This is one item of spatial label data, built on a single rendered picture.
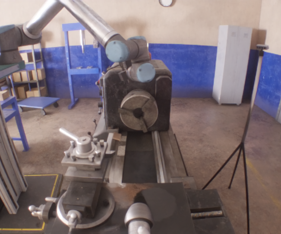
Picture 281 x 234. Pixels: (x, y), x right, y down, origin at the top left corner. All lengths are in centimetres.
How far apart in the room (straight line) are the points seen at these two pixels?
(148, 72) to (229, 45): 379
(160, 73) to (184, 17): 347
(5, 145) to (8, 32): 86
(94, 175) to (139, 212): 31
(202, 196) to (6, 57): 150
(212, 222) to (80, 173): 60
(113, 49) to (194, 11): 416
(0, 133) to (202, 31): 443
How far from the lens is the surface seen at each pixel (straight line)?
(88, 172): 84
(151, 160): 144
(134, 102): 125
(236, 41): 466
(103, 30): 86
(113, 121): 154
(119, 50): 79
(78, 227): 82
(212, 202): 100
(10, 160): 183
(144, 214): 59
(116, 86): 144
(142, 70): 90
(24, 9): 548
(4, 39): 154
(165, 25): 471
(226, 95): 482
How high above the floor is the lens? 160
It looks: 25 degrees down
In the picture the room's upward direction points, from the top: straight up
